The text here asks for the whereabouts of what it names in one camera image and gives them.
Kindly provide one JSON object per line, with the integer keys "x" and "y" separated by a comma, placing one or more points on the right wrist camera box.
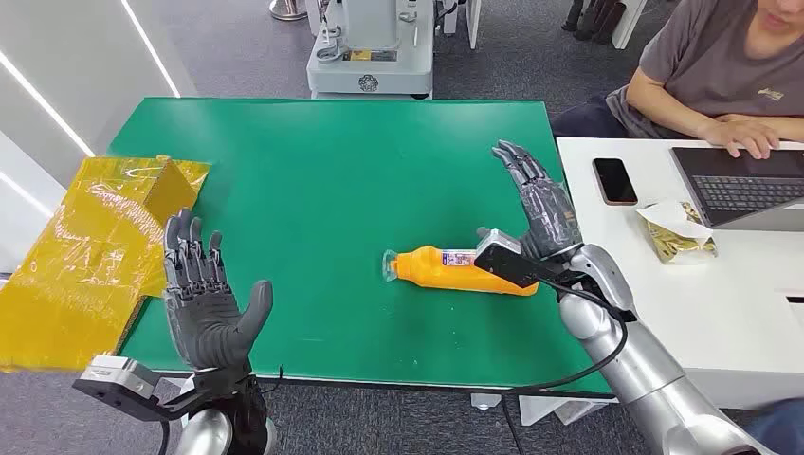
{"x": 502, "y": 257}

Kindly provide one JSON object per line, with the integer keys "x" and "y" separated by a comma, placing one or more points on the gold tissue pack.
{"x": 675, "y": 235}

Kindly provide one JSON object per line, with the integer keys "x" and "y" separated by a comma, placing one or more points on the person's right hand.
{"x": 741, "y": 133}

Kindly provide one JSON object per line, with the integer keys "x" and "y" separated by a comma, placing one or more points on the chrome stand base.
{"x": 288, "y": 9}

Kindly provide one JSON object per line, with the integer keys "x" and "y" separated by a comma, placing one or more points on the person's knee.
{"x": 779, "y": 430}

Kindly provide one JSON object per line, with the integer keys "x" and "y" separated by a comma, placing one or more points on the black boots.
{"x": 593, "y": 19}

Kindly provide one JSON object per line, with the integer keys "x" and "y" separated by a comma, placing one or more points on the white machine base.
{"x": 370, "y": 69}

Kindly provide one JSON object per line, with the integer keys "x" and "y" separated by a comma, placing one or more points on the green table mat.
{"x": 352, "y": 188}

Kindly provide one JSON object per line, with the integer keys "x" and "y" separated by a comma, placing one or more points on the white desk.
{"x": 722, "y": 314}

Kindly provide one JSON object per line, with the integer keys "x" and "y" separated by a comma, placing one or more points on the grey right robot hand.
{"x": 549, "y": 213}

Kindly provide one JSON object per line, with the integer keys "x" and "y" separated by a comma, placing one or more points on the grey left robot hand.
{"x": 204, "y": 326}

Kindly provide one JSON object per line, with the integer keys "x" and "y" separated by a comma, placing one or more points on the yellow tape-wrapped cardboard box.
{"x": 82, "y": 270}

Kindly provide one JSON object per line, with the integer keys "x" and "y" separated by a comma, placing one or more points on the white table leg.
{"x": 546, "y": 409}

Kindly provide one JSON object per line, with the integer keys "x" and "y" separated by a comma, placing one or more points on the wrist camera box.
{"x": 113, "y": 377}
{"x": 502, "y": 257}

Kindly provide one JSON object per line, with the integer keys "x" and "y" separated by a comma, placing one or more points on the orange bottle with clear cap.
{"x": 433, "y": 270}

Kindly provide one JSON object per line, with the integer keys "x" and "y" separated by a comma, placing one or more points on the person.
{"x": 710, "y": 63}

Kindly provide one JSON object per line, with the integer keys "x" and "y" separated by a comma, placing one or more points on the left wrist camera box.
{"x": 113, "y": 377}

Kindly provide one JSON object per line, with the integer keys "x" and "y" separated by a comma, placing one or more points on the white furniture leg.
{"x": 630, "y": 22}

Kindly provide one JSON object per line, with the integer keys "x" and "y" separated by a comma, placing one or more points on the grey laptop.
{"x": 741, "y": 188}

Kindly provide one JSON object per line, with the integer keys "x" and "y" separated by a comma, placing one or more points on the grey table foot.
{"x": 485, "y": 402}

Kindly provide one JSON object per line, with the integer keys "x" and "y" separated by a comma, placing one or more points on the white stand panel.
{"x": 472, "y": 22}

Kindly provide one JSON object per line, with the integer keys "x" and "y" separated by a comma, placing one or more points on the black smartphone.
{"x": 614, "y": 181}

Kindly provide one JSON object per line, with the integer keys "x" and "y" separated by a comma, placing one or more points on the person's right forearm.
{"x": 666, "y": 107}

